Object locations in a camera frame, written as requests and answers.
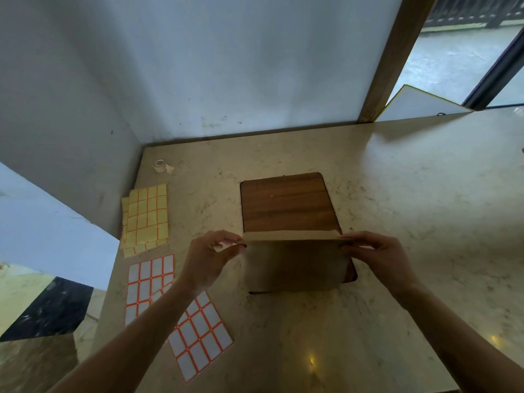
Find person's left hand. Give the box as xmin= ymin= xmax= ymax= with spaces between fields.
xmin=179 ymin=230 xmax=249 ymax=298

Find person's right hand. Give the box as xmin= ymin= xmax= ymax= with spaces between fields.
xmin=339 ymin=231 xmax=419 ymax=300

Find brown paper sheet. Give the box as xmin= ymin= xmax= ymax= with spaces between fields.
xmin=214 ymin=231 xmax=355 ymax=294

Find person's left forearm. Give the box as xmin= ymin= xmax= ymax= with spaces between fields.
xmin=47 ymin=277 xmax=206 ymax=393

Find person's right forearm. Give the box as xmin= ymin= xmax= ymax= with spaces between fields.
xmin=392 ymin=282 xmax=524 ymax=393

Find dark wooden board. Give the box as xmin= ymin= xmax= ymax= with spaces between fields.
xmin=240 ymin=172 xmax=358 ymax=294

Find yellow label sticker sheet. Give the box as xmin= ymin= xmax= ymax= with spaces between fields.
xmin=120 ymin=196 xmax=131 ymax=251
xmin=124 ymin=183 xmax=169 ymax=258

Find white label sticker sheet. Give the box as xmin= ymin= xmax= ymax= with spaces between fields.
xmin=124 ymin=254 xmax=176 ymax=327
xmin=149 ymin=282 xmax=234 ymax=383

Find white board with yellow edge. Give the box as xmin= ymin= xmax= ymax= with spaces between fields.
xmin=374 ymin=84 xmax=472 ymax=123

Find dark metal railing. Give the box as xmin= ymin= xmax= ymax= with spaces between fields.
xmin=423 ymin=0 xmax=524 ymax=30

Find wooden post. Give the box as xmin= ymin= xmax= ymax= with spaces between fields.
xmin=357 ymin=0 xmax=439 ymax=124

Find dark window frame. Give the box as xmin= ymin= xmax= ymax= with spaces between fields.
xmin=463 ymin=34 xmax=524 ymax=111

